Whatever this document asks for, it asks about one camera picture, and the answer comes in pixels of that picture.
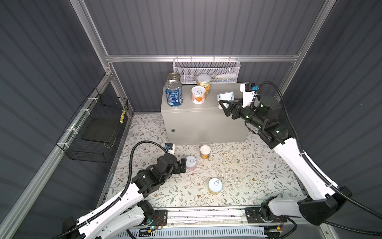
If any right black corrugated cable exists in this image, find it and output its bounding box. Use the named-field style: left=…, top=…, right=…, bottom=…
left=258, top=81, right=382, bottom=237

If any black wire mesh basket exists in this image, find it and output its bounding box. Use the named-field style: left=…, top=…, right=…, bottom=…
left=56, top=91, right=129, bottom=163

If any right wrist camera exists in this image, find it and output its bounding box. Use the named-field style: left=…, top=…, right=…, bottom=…
left=240, top=83, right=259, bottom=109

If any left black corrugated cable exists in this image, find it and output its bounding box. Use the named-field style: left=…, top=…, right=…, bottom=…
left=52, top=140, right=168, bottom=239

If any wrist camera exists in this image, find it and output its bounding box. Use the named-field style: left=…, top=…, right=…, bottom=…
left=240, top=83, right=259, bottom=109
left=165, top=142, right=175, bottom=155

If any white wire mesh basket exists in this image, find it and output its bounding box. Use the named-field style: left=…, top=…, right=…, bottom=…
left=172, top=57, right=241, bottom=84

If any grey metal cabinet box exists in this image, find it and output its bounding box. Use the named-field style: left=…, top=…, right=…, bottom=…
left=161, top=83, right=249, bottom=145

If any blue label tin can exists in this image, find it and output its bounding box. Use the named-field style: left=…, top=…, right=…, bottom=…
left=164, top=80, right=183, bottom=107

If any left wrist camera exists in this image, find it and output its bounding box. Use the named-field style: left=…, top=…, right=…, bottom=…
left=165, top=142, right=175, bottom=155

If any yellow label can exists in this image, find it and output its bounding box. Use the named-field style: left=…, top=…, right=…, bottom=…
left=208, top=178, right=222, bottom=195

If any dark tomato tin can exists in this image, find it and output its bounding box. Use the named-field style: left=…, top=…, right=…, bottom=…
left=167, top=72, right=181, bottom=81

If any orange label can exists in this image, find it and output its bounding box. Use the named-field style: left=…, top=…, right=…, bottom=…
left=192, top=86, right=206, bottom=105

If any pink label can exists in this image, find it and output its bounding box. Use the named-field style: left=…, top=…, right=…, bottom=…
left=186, top=156, right=197, bottom=171

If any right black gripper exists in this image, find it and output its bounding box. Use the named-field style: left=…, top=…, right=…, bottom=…
left=219, top=96, right=264, bottom=131

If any orange fruit can white lid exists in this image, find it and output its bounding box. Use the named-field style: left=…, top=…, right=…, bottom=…
left=200, top=145, right=211, bottom=159

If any green label can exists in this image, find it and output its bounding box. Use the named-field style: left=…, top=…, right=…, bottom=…
left=217, top=91, right=235, bottom=109

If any white tube in basket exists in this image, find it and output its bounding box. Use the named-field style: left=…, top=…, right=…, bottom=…
left=215, top=73, right=237, bottom=82

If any floral patterned mat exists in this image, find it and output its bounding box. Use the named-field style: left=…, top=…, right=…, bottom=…
left=106, top=114, right=303, bottom=207

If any white perforated cable tray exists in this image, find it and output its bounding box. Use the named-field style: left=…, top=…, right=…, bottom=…
left=130, top=226, right=268, bottom=239

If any yellow green can plastic lid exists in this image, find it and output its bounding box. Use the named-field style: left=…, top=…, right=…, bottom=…
left=197, top=74, right=211, bottom=94

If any black corrugated cable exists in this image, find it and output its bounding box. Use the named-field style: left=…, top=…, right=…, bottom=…
left=52, top=140, right=168, bottom=239
left=258, top=81, right=382, bottom=237

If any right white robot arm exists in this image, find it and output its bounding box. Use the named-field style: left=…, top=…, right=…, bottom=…
left=218, top=96, right=352, bottom=226

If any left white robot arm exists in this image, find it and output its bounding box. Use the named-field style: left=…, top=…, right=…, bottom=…
left=58, top=153, right=187, bottom=239

